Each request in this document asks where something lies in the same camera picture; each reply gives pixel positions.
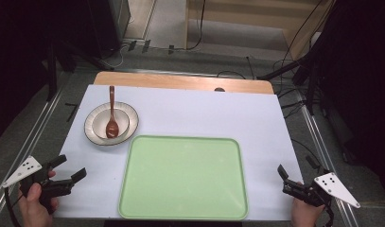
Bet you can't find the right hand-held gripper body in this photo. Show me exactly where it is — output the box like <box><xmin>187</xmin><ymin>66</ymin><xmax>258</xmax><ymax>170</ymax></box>
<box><xmin>282</xmin><ymin>171</ymin><xmax>361</xmax><ymax>210</ymax></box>

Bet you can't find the white floor cable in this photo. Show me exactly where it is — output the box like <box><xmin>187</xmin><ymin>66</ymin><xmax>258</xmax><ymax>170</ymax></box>
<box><xmin>109</xmin><ymin>43</ymin><xmax>132</xmax><ymax>69</ymax></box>

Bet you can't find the brown wooden spoon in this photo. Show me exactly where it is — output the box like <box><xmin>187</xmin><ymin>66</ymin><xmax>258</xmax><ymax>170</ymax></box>
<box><xmin>105</xmin><ymin>85</ymin><xmax>120</xmax><ymax>139</ymax></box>

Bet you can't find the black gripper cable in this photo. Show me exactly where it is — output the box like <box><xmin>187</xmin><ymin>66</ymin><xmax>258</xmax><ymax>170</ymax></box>
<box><xmin>4</xmin><ymin>187</ymin><xmax>24</xmax><ymax>227</ymax></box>
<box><xmin>324</xmin><ymin>202</ymin><xmax>336</xmax><ymax>227</ymax></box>

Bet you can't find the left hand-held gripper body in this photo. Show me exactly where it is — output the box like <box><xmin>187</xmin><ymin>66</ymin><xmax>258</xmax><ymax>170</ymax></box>
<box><xmin>2</xmin><ymin>155</ymin><xmax>75</xmax><ymax>215</ymax></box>

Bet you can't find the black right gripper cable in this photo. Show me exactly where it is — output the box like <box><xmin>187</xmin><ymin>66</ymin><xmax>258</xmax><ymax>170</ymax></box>
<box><xmin>324</xmin><ymin>202</ymin><xmax>336</xmax><ymax>227</ymax></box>

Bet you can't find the white bowl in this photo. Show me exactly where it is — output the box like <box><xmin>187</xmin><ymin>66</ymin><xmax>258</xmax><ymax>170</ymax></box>
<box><xmin>91</xmin><ymin>108</ymin><xmax>131</xmax><ymax>141</ymax></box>

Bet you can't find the aluminium floor rail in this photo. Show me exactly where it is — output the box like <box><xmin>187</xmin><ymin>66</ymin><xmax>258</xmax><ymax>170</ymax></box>
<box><xmin>0</xmin><ymin>88</ymin><xmax>64</xmax><ymax>217</ymax></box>
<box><xmin>298</xmin><ymin>103</ymin><xmax>359</xmax><ymax>227</ymax></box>

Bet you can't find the person's right hand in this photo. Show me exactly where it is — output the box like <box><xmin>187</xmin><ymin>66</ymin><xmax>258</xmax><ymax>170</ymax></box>
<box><xmin>290</xmin><ymin>182</ymin><xmax>326</xmax><ymax>227</ymax></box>

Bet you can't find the black hanging cable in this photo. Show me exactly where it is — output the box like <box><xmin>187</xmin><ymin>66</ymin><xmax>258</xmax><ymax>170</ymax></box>
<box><xmin>185</xmin><ymin>0</ymin><xmax>207</xmax><ymax>51</ymax></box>

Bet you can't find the black metal stand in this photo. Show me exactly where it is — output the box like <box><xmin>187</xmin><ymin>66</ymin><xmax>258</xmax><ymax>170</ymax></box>
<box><xmin>45</xmin><ymin>39</ymin><xmax>116</xmax><ymax>102</ymax></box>
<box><xmin>256</xmin><ymin>55</ymin><xmax>322</xmax><ymax>116</ymax></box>

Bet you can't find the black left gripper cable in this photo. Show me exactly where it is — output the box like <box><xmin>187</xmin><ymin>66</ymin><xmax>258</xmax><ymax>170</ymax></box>
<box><xmin>4</xmin><ymin>187</ymin><xmax>24</xmax><ymax>227</ymax></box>

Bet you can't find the white plate with dark rim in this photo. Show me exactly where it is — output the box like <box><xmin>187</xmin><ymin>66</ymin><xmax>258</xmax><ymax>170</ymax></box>
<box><xmin>83</xmin><ymin>101</ymin><xmax>140</xmax><ymax>147</ymax></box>

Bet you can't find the black looped floor cable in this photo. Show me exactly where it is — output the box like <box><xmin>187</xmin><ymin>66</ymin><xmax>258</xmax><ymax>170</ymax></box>
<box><xmin>216</xmin><ymin>70</ymin><xmax>247</xmax><ymax>80</ymax></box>

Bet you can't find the person's left hand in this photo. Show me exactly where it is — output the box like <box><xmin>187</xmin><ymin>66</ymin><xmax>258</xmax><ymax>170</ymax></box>
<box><xmin>18</xmin><ymin>169</ymin><xmax>60</xmax><ymax>227</ymax></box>

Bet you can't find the wooden table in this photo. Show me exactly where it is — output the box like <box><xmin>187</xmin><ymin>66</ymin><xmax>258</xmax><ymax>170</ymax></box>
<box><xmin>94</xmin><ymin>71</ymin><xmax>275</xmax><ymax>95</ymax></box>

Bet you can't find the white table sheet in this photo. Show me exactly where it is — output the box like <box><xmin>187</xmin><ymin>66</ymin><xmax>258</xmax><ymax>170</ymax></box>
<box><xmin>52</xmin><ymin>84</ymin><xmax>305</xmax><ymax>221</ymax></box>

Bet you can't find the light green plastic tray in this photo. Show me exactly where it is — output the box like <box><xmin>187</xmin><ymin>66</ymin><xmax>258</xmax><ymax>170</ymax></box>
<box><xmin>117</xmin><ymin>134</ymin><xmax>249</xmax><ymax>221</ymax></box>

